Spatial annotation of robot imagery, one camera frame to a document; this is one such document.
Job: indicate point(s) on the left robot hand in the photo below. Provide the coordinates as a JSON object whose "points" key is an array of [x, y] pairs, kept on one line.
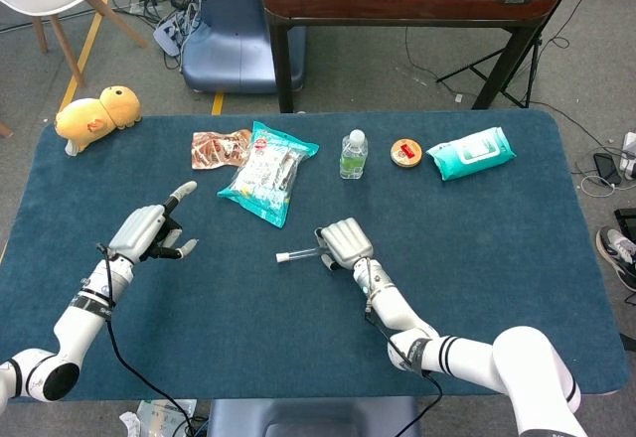
{"points": [[139, 231]]}

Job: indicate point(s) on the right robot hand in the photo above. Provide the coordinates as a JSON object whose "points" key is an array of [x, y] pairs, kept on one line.
{"points": [[348, 241]]}

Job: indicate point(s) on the clear plastic tube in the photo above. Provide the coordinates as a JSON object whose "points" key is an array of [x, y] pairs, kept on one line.
{"points": [[303, 254]]}

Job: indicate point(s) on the small white cap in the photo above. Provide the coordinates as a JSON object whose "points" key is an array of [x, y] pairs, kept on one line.
{"points": [[282, 257]]}

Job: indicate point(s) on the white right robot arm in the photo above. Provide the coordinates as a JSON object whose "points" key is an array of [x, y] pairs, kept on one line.
{"points": [[472, 352]]}

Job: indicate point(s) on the blue robot base seat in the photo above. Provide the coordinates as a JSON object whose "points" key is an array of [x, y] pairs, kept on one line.
{"points": [[313, 417]]}

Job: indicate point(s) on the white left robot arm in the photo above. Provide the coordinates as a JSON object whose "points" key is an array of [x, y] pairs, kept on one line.
{"points": [[74, 328]]}

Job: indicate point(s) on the green label water bottle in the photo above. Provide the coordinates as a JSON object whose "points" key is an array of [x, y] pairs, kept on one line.
{"points": [[354, 159]]}

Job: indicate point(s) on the teal clear snack bag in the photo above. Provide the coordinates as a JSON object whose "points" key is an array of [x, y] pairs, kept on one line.
{"points": [[268, 174]]}

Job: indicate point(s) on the round gold tin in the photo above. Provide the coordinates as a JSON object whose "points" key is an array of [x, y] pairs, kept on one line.
{"points": [[406, 153]]}

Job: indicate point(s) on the brown snack pouch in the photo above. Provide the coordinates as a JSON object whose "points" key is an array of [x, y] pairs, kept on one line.
{"points": [[213, 149]]}

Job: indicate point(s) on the blue table mat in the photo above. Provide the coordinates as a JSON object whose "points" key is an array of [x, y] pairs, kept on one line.
{"points": [[248, 308]]}

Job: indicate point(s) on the yellow plush duck toy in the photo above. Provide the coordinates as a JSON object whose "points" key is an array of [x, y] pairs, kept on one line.
{"points": [[94, 119]]}

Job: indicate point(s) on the teal wet wipes pack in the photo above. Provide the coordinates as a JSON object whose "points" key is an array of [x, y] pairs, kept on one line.
{"points": [[469, 154]]}

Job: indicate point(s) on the crumpled paper and bag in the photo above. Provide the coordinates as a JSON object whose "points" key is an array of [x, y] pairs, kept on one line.
{"points": [[154, 414]]}

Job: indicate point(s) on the grey power strip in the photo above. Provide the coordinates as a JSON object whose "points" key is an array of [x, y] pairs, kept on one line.
{"points": [[171, 35]]}

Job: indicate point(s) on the blue grey machine base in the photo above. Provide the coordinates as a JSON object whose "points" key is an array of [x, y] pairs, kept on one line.
{"points": [[233, 44]]}

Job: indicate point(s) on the black tripod stand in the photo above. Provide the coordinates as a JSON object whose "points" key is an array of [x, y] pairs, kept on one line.
{"points": [[467, 65]]}

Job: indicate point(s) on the brown mahjong table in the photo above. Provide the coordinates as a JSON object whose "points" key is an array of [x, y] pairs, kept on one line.
{"points": [[407, 5]]}

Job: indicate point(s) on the black phone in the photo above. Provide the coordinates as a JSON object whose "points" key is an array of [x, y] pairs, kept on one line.
{"points": [[607, 169]]}

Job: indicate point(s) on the grey sneaker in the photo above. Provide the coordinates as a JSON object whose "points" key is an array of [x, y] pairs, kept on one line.
{"points": [[618, 253]]}

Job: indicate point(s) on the black flat device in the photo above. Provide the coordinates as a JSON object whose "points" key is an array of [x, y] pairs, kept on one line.
{"points": [[627, 223]]}

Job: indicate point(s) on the white power strip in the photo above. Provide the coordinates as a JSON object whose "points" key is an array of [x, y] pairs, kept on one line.
{"points": [[630, 159]]}

